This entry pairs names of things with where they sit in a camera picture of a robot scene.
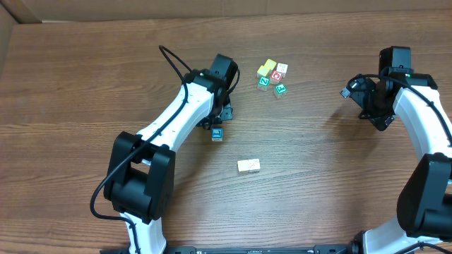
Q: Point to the white drawing block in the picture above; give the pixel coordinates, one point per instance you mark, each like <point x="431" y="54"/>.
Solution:
<point x="254" y="165"/>

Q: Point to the yellow block rear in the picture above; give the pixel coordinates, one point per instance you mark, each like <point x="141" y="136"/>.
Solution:
<point x="270" y="64"/>

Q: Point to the yellow block front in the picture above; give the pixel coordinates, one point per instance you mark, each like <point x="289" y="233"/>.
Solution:
<point x="263" y="71"/>

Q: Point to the green picture block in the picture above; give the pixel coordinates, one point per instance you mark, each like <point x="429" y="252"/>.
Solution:
<point x="280" y="90"/>

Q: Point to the red picture block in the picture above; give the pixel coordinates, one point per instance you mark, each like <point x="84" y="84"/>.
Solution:
<point x="275" y="77"/>

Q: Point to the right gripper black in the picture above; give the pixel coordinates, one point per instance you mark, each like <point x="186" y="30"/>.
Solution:
<point x="374" y="117"/>

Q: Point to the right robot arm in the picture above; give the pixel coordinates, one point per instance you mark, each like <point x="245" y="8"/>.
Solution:
<point x="423" y="210"/>

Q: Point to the white letter block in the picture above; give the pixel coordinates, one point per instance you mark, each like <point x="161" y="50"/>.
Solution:
<point x="282" y="69"/>

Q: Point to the blue picture block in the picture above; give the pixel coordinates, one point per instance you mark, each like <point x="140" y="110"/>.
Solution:
<point x="217" y="134"/>

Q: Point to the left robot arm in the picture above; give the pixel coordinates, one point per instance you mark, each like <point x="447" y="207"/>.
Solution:
<point x="140" y="176"/>

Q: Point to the green Z block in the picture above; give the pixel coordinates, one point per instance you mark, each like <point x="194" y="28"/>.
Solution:
<point x="263" y="83"/>

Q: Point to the tan yellow letter block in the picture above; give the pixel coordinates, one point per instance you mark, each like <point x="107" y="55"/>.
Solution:
<point x="243" y="166"/>

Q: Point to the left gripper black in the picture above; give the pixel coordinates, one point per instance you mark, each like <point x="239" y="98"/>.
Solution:
<point x="222" y="115"/>

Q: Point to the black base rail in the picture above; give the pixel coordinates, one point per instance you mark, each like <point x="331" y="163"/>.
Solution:
<point x="317" y="249"/>

